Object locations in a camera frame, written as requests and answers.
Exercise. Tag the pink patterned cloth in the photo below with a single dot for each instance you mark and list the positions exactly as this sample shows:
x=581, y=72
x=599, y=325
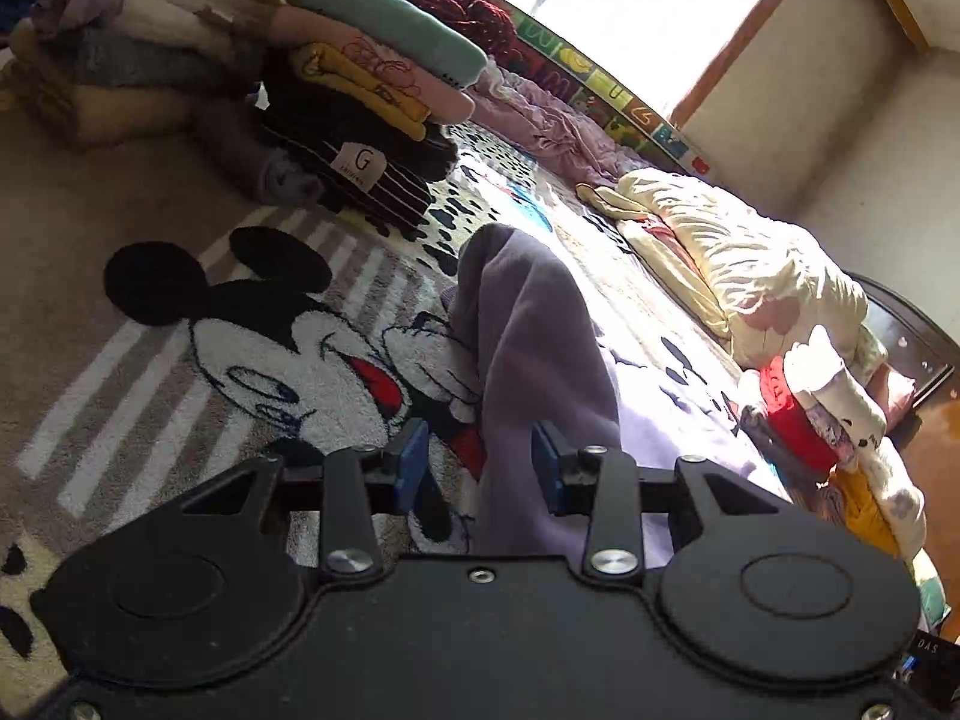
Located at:
x=656, y=229

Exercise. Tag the cartoon mouse printed blanket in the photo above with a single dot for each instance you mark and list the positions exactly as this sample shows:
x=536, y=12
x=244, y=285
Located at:
x=285, y=360

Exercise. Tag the grey rolled cloth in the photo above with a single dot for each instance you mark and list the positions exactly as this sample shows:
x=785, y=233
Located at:
x=255, y=157

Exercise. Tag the dark red knitted cloth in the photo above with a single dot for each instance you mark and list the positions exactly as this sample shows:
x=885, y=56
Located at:
x=465, y=7

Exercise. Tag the black striped folded garment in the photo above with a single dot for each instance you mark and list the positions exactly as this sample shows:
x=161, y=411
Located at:
x=390, y=195

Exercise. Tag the window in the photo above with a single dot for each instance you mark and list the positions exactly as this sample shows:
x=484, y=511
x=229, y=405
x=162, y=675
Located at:
x=637, y=0

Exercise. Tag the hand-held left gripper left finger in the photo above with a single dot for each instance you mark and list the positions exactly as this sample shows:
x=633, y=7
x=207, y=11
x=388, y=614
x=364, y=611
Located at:
x=412, y=459

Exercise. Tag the pink folded printed garment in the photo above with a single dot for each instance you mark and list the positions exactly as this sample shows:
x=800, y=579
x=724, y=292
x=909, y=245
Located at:
x=352, y=41

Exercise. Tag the dark wooden headboard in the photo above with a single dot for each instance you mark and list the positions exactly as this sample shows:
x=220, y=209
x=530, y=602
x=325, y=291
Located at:
x=911, y=337

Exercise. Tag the white flower patterned cloth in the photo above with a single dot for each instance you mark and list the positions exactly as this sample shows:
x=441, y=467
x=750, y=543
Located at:
x=904, y=502

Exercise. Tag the colourful alphabet play mat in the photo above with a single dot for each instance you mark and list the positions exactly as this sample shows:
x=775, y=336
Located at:
x=600, y=79

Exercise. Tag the mustard yellow garment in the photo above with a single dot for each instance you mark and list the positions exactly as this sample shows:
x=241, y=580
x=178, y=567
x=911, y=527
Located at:
x=862, y=502

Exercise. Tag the stack of pastel folded clothes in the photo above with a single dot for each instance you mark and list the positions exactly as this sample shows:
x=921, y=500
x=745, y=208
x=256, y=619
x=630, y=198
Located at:
x=135, y=52

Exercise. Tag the dark grey folded garment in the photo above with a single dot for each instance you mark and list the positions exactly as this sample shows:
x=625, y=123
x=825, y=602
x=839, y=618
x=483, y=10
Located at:
x=761, y=427

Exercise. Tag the yellow folded garment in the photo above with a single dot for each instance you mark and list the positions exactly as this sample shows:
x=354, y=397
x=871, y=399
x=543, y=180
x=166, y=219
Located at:
x=352, y=82

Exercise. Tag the mint green folded garment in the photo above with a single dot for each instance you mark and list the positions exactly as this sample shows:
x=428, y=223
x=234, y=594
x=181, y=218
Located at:
x=390, y=22

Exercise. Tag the red folded garment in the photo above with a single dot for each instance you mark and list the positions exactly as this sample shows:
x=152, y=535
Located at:
x=802, y=427

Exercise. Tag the cream quilt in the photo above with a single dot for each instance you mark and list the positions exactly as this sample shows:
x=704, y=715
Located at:
x=735, y=255

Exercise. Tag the lavender fleece garment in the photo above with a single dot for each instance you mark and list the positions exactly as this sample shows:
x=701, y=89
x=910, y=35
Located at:
x=525, y=330

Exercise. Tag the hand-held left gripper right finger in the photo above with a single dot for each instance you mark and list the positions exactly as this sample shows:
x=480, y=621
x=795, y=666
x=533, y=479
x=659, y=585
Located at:
x=546, y=466

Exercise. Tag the white patterned folded garment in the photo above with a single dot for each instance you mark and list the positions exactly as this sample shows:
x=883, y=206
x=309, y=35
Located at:
x=825, y=375

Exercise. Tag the pink pillow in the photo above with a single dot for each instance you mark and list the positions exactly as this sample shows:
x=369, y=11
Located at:
x=892, y=390

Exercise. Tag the pink crumpled sheet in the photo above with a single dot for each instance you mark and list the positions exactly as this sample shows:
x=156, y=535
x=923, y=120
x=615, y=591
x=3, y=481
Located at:
x=555, y=127

